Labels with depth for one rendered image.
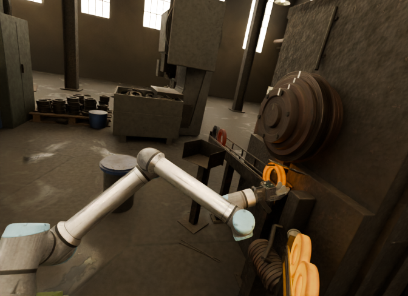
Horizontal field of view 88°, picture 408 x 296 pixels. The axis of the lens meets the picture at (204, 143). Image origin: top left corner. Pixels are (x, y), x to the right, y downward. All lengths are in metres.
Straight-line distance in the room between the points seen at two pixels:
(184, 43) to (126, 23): 7.64
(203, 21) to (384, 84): 2.97
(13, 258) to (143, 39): 10.34
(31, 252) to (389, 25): 1.64
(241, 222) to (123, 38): 10.51
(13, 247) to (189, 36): 3.18
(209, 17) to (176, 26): 0.54
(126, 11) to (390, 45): 10.54
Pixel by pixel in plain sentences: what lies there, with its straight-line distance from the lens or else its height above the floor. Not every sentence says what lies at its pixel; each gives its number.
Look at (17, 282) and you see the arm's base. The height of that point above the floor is 0.44.
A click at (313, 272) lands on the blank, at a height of 0.80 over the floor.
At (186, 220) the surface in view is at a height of 0.01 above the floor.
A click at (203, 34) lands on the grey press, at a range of 3.69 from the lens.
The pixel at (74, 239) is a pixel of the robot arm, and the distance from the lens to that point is 1.28.
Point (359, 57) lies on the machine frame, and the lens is 1.19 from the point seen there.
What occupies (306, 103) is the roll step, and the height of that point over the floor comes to 1.21.
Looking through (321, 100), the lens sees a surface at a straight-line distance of 1.05.
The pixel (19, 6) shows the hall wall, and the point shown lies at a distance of 12.01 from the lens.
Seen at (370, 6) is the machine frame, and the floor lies 1.64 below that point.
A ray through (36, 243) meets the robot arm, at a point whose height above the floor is 0.50.
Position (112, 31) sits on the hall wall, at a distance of 11.09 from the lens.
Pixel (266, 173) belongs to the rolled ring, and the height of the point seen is 0.75.
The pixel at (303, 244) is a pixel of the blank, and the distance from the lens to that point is 0.87.
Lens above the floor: 1.28
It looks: 19 degrees down
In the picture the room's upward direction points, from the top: 10 degrees clockwise
